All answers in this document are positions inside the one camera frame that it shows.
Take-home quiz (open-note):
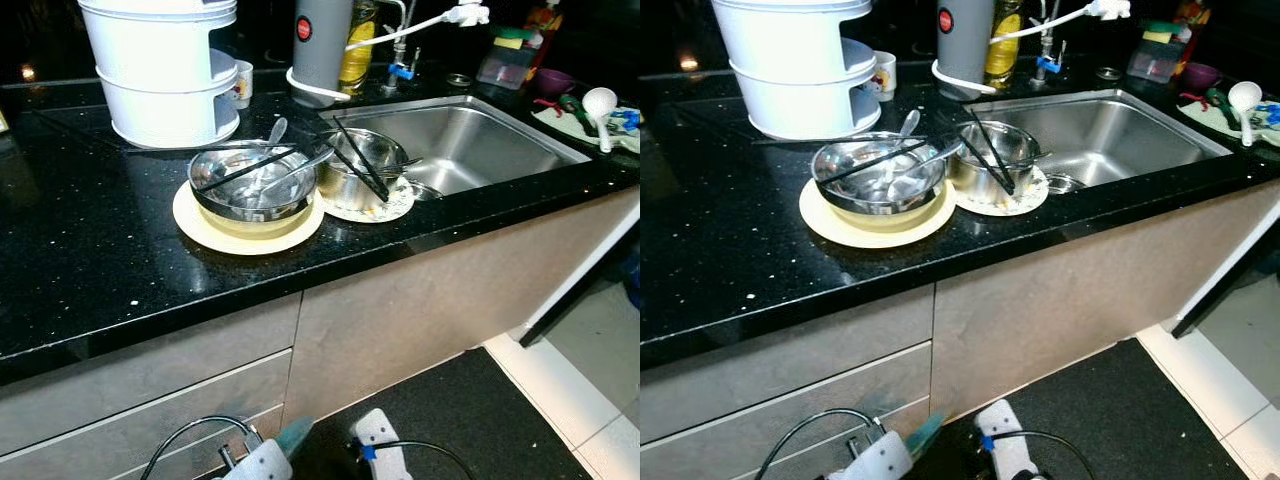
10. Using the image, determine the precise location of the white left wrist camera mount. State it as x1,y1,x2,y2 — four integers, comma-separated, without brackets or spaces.
835,430,913,480
222,437,293,480

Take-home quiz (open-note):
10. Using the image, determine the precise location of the green handled tool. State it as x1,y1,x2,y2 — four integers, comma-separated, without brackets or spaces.
558,93,599,139
1203,87,1243,133

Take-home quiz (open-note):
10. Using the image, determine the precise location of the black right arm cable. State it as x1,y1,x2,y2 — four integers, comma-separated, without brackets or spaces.
362,440,476,480
985,430,1101,480

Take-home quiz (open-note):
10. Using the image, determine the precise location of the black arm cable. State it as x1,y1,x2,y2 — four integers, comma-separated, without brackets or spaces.
755,408,886,480
362,440,476,480
985,430,1101,480
140,414,266,480

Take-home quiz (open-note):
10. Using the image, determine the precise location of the wide steel bowl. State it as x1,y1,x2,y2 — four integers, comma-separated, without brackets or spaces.
188,140,319,223
810,132,948,216

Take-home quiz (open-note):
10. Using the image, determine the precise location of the red printed bottle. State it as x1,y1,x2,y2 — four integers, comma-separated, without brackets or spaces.
1175,0,1213,66
525,0,563,71

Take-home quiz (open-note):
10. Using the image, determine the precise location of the purple cup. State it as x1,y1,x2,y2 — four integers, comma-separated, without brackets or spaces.
532,68,576,99
1182,62,1223,93

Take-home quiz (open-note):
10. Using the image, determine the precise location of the black floor mat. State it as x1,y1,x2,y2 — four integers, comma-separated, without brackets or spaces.
940,338,1251,480
290,345,591,480

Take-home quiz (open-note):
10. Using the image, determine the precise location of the stainless steel sink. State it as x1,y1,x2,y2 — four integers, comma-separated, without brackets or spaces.
320,93,593,201
965,88,1233,193

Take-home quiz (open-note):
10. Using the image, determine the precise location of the light green cloth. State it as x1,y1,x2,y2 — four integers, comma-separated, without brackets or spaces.
1177,95,1280,149
530,100,641,156

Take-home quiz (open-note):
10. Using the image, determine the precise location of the floral patterned plate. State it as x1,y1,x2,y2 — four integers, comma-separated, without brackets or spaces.
955,165,1049,217
320,175,416,224

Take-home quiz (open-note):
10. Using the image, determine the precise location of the white hose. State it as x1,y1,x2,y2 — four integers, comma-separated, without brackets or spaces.
930,5,1096,99
286,5,456,106

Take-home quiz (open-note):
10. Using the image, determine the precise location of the yellow oil bottle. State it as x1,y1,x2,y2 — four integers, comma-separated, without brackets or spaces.
338,0,379,96
983,0,1023,89

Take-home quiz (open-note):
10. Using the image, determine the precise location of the small steel pot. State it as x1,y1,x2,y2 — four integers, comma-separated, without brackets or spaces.
948,120,1053,206
315,127,426,213

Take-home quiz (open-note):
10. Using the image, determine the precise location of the white tiered storage rack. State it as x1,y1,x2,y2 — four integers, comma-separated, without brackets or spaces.
78,0,243,149
710,0,873,141

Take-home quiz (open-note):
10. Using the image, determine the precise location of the clear plastic container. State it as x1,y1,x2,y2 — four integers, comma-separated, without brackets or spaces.
1127,35,1181,84
476,40,531,91

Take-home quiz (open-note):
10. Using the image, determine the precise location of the grey stone cabinet front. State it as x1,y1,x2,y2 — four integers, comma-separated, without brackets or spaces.
930,180,1280,421
283,185,641,421

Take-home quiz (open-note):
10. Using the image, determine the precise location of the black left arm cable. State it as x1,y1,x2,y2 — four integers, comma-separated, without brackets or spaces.
755,408,886,480
140,414,266,480

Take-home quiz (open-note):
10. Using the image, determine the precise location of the grey thermos jug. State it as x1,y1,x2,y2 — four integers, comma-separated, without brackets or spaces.
932,0,996,101
290,0,356,109

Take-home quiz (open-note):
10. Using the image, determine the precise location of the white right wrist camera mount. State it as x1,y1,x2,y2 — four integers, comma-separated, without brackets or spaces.
350,408,413,480
975,400,1041,480

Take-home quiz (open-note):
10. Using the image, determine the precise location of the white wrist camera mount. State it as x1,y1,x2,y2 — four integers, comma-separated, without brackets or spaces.
835,430,913,480
975,400,1041,480
222,437,293,480
350,408,413,480

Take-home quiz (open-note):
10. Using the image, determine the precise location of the deep grey drawer front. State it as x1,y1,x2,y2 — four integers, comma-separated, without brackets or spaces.
0,350,296,480
640,340,933,480

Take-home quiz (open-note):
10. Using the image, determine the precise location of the white plastic ladle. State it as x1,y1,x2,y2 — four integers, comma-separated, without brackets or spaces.
1227,80,1263,148
582,87,619,154

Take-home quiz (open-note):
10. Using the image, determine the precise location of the shallow grey drawer front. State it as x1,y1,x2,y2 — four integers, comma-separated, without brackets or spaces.
640,285,936,441
0,292,303,459

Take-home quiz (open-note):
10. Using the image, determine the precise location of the steel faucet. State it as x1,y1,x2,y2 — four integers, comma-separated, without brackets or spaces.
1030,0,1066,89
385,0,419,96

